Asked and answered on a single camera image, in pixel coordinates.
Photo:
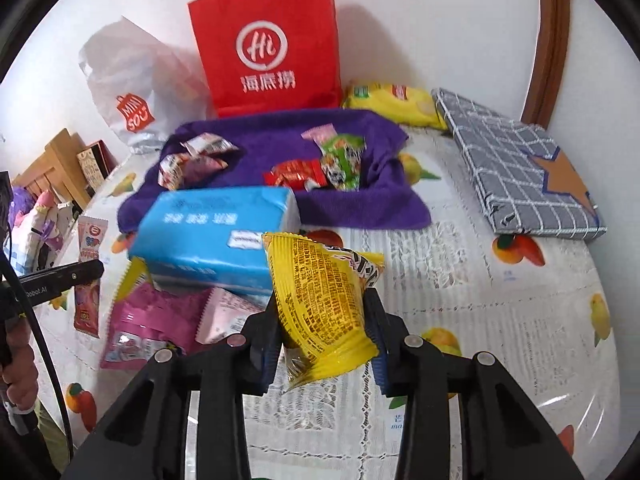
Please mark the fruit print tablecloth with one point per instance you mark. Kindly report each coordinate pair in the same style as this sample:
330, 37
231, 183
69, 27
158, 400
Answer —
450, 285

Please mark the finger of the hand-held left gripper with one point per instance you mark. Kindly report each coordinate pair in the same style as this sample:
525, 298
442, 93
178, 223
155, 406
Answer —
75, 275

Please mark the person's left forearm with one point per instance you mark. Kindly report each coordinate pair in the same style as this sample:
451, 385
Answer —
15, 440

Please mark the small white red snack packet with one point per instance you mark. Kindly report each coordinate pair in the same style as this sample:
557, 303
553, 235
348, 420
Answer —
172, 170
207, 143

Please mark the brown wooden door frame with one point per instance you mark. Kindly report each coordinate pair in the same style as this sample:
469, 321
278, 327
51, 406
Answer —
550, 35

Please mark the long red white snack packet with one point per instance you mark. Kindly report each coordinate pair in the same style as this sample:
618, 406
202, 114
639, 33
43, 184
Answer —
90, 240

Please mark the light pink snack packet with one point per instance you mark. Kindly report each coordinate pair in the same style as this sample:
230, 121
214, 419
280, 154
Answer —
225, 315

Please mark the magenta snack packet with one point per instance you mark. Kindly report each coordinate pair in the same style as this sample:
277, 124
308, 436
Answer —
140, 325

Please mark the grey checked box with star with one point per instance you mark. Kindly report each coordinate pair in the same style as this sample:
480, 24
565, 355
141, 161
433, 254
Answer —
510, 160

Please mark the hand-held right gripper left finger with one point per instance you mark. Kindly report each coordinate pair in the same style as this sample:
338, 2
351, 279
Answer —
257, 340

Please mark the patterned box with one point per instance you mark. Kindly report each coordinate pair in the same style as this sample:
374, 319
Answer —
92, 165

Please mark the small dark blue snack packet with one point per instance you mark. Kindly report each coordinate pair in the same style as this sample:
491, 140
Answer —
205, 167

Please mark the person's left hand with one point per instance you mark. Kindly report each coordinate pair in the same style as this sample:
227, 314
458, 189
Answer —
22, 380

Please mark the yellow chip bag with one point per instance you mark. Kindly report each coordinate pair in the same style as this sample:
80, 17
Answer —
390, 102

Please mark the wooden furniture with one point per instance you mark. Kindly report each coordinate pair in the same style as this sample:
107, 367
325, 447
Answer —
55, 160

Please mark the blue tissue pack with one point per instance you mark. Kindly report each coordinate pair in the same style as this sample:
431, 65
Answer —
200, 240

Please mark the purple plush toy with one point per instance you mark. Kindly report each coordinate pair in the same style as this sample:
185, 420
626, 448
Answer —
40, 225

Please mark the yellow green snack packet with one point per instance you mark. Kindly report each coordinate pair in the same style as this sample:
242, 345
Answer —
131, 282

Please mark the purple towel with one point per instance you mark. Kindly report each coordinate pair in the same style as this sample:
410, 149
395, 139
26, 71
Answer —
260, 132

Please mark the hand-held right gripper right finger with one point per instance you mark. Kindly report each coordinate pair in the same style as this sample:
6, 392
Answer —
387, 340

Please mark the red paper bag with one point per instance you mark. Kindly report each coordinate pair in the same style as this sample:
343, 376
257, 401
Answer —
310, 20

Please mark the white plastic bag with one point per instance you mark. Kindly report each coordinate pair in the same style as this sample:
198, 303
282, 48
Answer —
125, 70

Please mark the small pink snack packet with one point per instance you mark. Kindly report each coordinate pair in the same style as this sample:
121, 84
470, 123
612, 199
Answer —
317, 134

